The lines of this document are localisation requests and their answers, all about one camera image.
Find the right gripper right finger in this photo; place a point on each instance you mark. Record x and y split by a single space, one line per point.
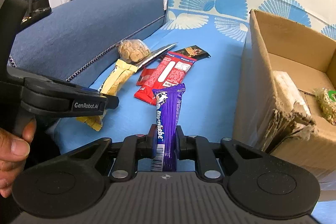
200 151

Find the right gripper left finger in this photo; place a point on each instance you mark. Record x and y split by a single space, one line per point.
129 152

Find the purple Alpenliebe candy bar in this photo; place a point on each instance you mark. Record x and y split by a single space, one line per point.
168 105

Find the yellow wafer snack pack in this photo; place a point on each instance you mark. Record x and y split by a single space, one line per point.
120 74

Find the red snack packet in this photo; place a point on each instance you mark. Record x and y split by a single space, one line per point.
170 72

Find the dark cracker snack packet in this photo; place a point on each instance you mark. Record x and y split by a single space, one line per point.
194 52

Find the clear bag of small cookies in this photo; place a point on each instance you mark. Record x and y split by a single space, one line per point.
133 51

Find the round puffed grain snack pack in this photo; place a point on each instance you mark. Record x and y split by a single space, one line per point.
326 100

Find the person's left hand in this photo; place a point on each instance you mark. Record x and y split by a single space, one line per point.
13 154

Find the blue sofa armrest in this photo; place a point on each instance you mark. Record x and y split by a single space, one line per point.
78 40

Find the silver foil snack bar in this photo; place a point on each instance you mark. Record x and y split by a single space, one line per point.
154 55

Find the brown cardboard box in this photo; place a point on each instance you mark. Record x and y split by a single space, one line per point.
283 65

